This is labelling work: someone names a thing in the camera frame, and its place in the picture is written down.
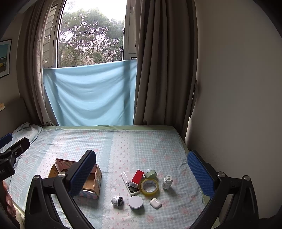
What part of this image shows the white pill bottle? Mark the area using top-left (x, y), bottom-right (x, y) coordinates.
top-left (162, 175), bottom-right (173, 191)

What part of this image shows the black white cosmetic jar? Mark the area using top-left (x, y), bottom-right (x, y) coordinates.
top-left (111, 195), bottom-right (124, 207)

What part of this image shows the white earbuds case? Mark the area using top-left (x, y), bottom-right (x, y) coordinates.
top-left (150, 198), bottom-right (162, 209)

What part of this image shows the yellow tape roll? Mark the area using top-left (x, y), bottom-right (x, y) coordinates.
top-left (140, 179), bottom-right (159, 196)

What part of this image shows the light green mud film jar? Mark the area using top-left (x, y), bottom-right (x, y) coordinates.
top-left (144, 169), bottom-right (157, 179)

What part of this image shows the white remote control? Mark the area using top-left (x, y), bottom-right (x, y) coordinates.
top-left (121, 171), bottom-right (140, 196)

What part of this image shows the green jar white lid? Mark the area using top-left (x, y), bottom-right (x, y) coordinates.
top-left (128, 196), bottom-right (143, 209)

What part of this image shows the red and white carton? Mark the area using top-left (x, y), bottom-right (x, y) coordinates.
top-left (130, 170), bottom-right (144, 188)

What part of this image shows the patterned pillow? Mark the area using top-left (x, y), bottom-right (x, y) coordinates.
top-left (1, 123), bottom-right (43, 153)

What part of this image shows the open cardboard box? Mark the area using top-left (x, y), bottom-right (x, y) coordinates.
top-left (48, 158), bottom-right (103, 200)

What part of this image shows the light blue hanging cloth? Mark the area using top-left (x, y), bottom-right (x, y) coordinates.
top-left (43, 60), bottom-right (137, 126)

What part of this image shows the left brown curtain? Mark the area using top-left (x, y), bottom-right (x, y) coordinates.
top-left (17, 1), bottom-right (66, 126)

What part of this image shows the framed wall picture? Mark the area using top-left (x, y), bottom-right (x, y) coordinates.
top-left (0, 39), bottom-right (12, 78)

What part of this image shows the window with white frame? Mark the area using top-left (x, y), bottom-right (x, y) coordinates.
top-left (42, 1), bottom-right (137, 68)

